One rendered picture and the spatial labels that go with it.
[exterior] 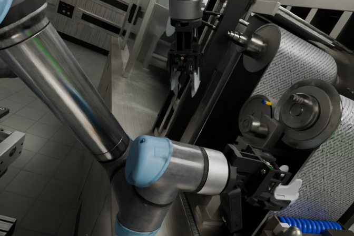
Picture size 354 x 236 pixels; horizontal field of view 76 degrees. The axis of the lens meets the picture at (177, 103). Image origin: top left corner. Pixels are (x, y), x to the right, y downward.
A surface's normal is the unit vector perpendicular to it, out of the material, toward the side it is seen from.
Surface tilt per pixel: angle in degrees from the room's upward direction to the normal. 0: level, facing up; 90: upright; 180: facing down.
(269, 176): 90
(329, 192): 90
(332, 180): 90
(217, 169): 44
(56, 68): 76
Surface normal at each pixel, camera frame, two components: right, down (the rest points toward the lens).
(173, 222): 0.40, -0.86
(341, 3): -0.88, -0.26
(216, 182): 0.32, 0.25
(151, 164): 0.38, -0.09
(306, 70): 0.24, 0.46
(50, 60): 0.70, 0.31
